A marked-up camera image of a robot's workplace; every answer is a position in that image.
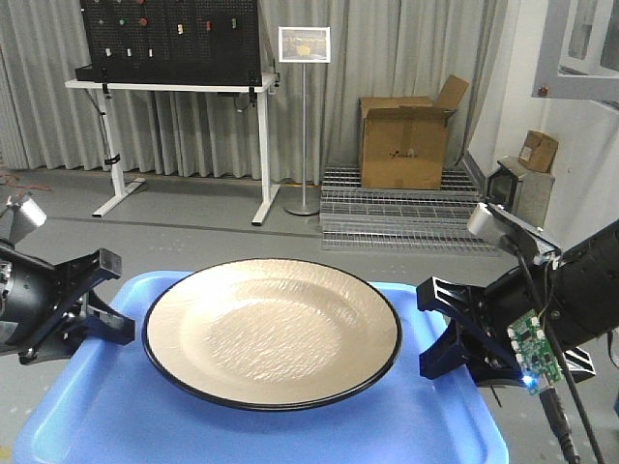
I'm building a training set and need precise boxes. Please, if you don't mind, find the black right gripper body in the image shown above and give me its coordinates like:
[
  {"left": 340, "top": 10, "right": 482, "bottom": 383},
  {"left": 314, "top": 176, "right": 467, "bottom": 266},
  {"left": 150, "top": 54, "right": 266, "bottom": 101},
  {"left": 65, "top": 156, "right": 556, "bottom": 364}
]
[{"left": 458, "top": 265, "right": 596, "bottom": 388}]

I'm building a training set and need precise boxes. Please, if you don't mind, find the black pegboard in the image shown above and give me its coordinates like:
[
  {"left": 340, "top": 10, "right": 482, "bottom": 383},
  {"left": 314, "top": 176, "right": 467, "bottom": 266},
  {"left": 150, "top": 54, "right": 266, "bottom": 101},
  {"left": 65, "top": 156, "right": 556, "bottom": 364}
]
[{"left": 75, "top": 0, "right": 262, "bottom": 87}]

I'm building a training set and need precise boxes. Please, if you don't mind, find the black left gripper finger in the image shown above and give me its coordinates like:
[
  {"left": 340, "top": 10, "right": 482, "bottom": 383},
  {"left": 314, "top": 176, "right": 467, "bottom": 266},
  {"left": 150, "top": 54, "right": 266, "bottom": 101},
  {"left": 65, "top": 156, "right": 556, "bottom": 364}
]
[
  {"left": 78, "top": 290, "right": 135, "bottom": 344},
  {"left": 55, "top": 248, "right": 122, "bottom": 300}
]

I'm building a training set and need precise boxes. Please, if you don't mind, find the black braided cable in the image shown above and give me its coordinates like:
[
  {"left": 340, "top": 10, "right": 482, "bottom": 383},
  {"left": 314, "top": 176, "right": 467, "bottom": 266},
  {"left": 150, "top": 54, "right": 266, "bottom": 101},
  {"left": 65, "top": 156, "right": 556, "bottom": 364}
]
[{"left": 539, "top": 386, "right": 581, "bottom": 464}]

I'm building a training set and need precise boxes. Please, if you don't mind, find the grey metal box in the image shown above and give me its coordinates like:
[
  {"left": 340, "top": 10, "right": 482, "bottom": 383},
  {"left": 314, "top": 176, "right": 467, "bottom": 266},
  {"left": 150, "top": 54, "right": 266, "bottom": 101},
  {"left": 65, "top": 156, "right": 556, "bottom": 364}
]
[{"left": 486, "top": 157, "right": 555, "bottom": 227}]

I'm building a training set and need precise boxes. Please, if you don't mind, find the large cardboard box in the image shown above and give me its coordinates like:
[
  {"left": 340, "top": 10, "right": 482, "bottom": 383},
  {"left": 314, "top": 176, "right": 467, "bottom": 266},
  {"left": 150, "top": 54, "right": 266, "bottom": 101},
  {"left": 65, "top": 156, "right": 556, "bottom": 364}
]
[{"left": 360, "top": 75, "right": 469, "bottom": 190}]

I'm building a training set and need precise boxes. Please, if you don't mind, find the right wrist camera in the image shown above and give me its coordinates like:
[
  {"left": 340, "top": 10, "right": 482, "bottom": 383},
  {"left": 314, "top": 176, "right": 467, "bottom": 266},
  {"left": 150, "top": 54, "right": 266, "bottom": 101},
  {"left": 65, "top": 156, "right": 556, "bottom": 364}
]
[{"left": 467, "top": 202, "right": 563, "bottom": 266}]

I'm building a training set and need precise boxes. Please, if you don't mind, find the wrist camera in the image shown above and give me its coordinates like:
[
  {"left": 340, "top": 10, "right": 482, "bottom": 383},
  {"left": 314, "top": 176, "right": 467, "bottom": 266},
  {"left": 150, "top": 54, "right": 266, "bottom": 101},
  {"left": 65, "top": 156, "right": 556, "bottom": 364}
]
[
  {"left": 1, "top": 192, "right": 46, "bottom": 246},
  {"left": 467, "top": 202, "right": 563, "bottom": 266}
]

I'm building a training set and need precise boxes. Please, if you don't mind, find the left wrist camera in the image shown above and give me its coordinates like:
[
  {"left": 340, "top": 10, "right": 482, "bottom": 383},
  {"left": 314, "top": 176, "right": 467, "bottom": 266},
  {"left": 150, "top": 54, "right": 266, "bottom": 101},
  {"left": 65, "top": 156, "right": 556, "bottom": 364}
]
[{"left": 1, "top": 192, "right": 46, "bottom": 246}]

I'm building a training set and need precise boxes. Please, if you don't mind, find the small cardboard box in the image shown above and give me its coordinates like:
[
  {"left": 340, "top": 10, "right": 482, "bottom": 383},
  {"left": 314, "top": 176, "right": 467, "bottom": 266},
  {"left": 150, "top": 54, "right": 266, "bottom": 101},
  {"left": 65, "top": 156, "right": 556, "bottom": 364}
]
[{"left": 518, "top": 130, "right": 559, "bottom": 173}]

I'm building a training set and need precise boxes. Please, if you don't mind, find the sign on metal stand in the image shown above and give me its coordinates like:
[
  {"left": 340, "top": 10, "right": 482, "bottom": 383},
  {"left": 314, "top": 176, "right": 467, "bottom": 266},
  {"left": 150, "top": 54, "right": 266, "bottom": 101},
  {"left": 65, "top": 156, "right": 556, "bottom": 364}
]
[{"left": 279, "top": 26, "right": 332, "bottom": 217}]

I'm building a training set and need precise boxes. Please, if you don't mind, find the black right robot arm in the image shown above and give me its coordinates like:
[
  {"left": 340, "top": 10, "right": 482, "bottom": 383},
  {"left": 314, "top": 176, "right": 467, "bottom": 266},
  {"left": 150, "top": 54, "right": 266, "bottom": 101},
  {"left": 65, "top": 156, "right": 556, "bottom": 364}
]
[{"left": 416, "top": 223, "right": 618, "bottom": 386}]

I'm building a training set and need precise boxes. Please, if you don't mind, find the blue plastic tray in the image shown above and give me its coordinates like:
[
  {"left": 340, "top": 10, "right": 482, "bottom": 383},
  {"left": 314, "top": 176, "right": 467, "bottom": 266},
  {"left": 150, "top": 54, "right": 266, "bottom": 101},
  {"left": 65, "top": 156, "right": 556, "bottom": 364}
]
[{"left": 13, "top": 262, "right": 509, "bottom": 463}]

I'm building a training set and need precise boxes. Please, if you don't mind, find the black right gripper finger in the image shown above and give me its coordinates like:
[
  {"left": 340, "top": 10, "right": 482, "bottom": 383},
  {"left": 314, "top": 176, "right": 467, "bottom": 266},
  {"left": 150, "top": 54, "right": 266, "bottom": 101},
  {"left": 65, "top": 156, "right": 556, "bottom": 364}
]
[
  {"left": 416, "top": 276, "right": 485, "bottom": 314},
  {"left": 419, "top": 318, "right": 478, "bottom": 379}
]

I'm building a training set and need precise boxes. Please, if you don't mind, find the green circuit board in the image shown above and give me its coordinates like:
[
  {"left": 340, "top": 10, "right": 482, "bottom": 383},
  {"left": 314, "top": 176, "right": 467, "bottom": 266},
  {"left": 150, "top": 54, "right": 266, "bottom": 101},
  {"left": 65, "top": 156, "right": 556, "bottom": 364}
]
[{"left": 507, "top": 310, "right": 564, "bottom": 394}]

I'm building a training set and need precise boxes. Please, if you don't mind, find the metal floor grate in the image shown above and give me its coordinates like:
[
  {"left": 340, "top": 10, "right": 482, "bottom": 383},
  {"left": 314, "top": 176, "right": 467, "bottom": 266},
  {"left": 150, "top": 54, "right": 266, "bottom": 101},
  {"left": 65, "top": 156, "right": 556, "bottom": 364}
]
[{"left": 320, "top": 167, "right": 499, "bottom": 256}]

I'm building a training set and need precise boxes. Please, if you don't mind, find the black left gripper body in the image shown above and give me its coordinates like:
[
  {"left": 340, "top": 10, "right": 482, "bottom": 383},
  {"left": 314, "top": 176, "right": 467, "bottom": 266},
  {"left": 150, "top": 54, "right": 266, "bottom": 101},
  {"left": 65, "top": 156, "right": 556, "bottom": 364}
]
[{"left": 1, "top": 246, "right": 92, "bottom": 364}]

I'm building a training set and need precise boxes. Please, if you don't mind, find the grey curtain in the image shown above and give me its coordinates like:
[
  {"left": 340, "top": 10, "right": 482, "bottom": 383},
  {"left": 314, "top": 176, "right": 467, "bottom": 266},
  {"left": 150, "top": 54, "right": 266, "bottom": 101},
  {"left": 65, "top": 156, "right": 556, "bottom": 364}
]
[{"left": 1, "top": 1, "right": 509, "bottom": 182}]

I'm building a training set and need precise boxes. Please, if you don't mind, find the white standing desk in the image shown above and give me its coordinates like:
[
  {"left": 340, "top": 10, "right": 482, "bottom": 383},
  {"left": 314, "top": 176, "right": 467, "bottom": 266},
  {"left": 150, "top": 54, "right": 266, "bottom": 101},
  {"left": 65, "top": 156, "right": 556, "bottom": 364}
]
[{"left": 64, "top": 72, "right": 280, "bottom": 226}]

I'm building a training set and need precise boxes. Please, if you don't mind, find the tan plate with black rim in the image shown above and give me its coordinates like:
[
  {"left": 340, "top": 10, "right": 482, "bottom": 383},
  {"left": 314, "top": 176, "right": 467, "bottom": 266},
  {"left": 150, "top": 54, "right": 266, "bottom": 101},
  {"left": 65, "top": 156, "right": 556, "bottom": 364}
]
[{"left": 142, "top": 258, "right": 402, "bottom": 411}]

